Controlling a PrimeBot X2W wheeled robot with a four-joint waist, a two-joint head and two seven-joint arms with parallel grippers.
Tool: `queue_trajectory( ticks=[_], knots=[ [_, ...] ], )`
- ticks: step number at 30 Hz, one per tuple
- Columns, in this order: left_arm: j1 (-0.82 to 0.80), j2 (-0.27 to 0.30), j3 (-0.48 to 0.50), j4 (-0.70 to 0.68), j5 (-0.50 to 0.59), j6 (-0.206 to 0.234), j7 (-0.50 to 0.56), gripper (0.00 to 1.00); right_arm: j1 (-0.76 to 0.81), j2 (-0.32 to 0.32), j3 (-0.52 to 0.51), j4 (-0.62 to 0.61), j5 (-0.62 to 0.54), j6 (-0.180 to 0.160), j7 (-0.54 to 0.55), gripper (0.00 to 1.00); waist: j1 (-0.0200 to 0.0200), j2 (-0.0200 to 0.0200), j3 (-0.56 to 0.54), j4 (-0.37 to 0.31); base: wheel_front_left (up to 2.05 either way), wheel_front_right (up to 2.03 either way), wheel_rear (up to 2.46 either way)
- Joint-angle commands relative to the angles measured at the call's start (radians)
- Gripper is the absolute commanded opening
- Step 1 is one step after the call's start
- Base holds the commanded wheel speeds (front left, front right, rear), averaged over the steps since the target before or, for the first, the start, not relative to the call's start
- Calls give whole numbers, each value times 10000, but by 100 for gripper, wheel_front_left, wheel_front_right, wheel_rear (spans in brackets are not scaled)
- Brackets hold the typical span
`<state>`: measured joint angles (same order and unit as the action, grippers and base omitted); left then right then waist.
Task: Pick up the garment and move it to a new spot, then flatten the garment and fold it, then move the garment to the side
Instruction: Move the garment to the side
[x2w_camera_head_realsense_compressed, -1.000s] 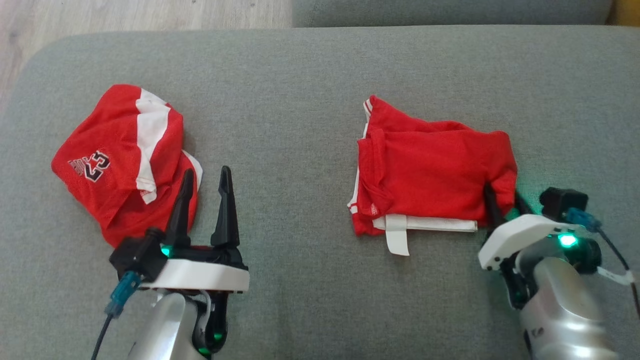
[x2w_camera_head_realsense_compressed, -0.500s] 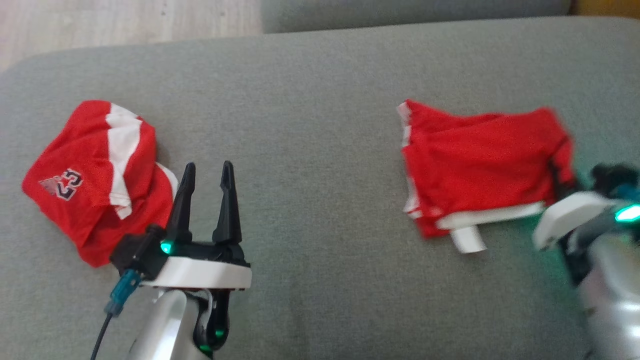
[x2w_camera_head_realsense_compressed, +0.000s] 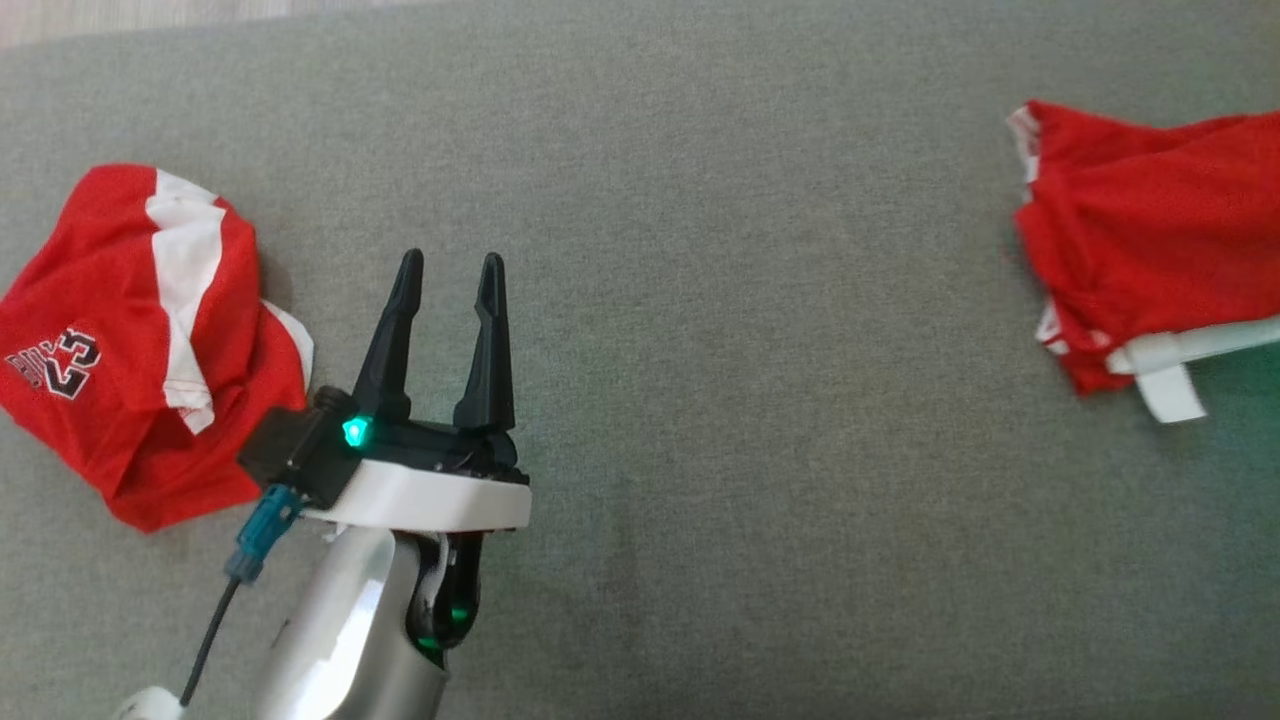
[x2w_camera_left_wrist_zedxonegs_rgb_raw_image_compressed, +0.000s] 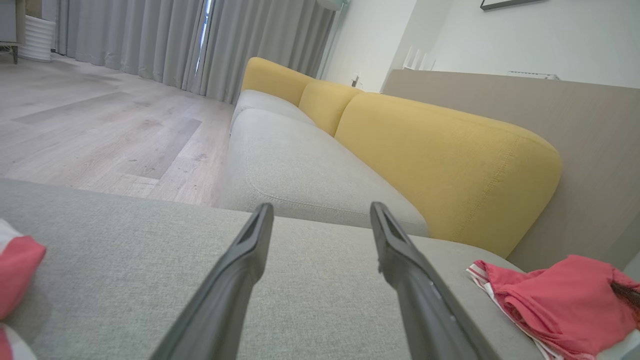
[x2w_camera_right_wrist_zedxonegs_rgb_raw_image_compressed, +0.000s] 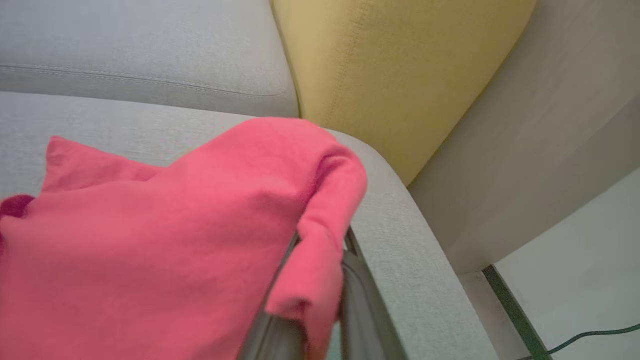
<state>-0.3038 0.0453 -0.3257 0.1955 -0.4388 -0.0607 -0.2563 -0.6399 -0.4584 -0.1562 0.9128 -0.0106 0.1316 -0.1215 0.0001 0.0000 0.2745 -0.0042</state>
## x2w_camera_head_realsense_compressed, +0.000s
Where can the red garment with white trim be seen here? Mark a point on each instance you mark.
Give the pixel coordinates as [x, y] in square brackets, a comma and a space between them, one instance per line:
[1150, 220]

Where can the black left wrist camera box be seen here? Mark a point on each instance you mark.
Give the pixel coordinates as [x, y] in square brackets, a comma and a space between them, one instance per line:
[295, 450]

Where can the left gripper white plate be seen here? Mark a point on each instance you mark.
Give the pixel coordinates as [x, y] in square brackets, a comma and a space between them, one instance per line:
[430, 495]

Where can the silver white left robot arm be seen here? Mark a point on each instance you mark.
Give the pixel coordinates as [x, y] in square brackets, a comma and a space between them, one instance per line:
[340, 630]

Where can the red garment with 23 print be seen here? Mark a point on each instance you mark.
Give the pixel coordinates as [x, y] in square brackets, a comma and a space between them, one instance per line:
[110, 300]

